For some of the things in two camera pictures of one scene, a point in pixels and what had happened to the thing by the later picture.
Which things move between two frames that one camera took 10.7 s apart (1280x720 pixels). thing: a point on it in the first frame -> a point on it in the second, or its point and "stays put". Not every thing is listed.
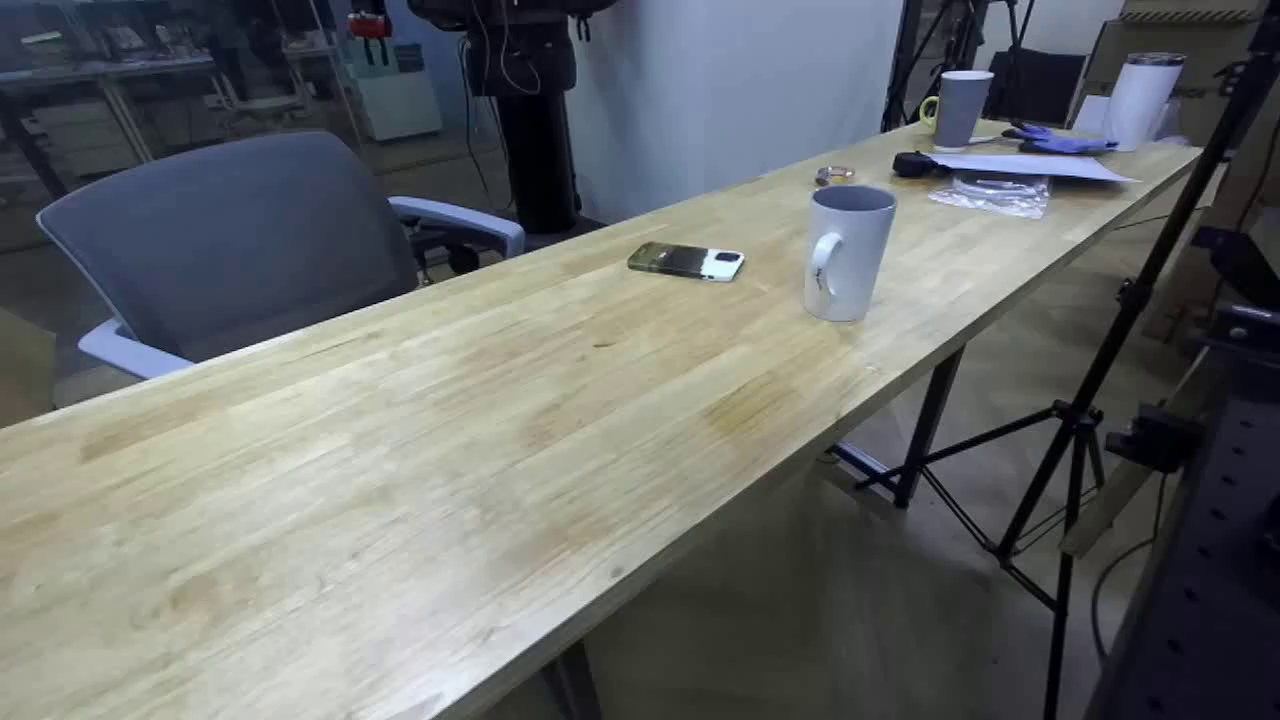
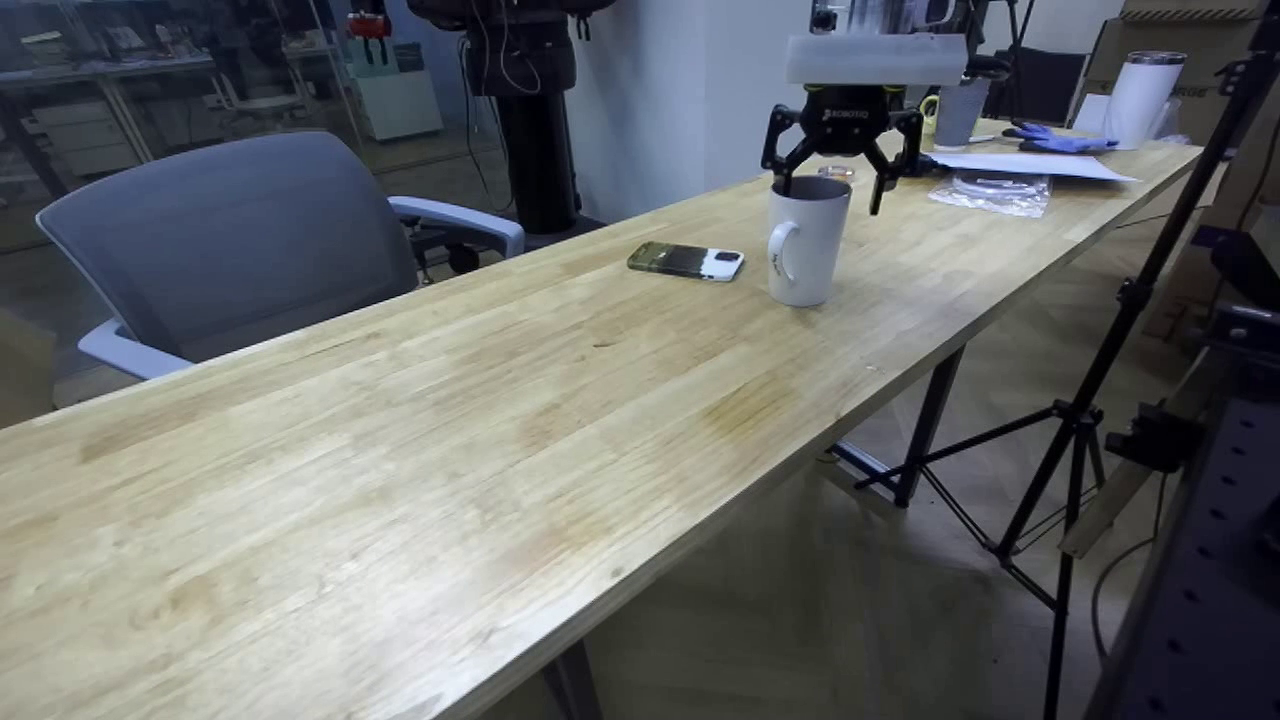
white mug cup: x=847 y=246 -> x=805 y=236
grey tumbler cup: x=957 y=104 stays put
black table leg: x=924 y=425 stays put
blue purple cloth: x=1061 y=142 stays put
